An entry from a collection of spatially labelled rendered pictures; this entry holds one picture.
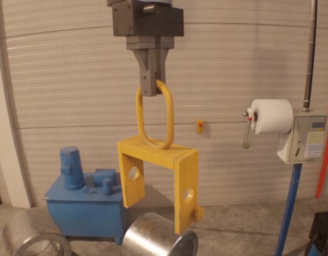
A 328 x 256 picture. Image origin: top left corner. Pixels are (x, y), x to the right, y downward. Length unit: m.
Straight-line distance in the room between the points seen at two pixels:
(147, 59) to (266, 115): 1.47
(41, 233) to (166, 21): 0.51
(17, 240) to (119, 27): 0.50
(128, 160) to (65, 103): 2.63
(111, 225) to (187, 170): 2.38
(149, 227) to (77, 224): 2.34
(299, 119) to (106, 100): 2.05
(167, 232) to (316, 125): 1.68
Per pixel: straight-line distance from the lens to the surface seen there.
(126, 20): 0.38
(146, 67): 0.41
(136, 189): 0.56
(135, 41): 0.40
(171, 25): 0.44
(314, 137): 2.08
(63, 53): 3.04
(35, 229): 0.63
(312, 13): 2.05
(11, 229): 0.68
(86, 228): 2.88
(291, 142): 2.00
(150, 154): 0.44
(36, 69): 3.21
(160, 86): 0.42
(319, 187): 3.97
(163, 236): 0.54
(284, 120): 1.87
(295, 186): 2.30
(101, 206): 2.64
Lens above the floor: 2.01
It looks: 17 degrees down
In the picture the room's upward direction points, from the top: 2 degrees counter-clockwise
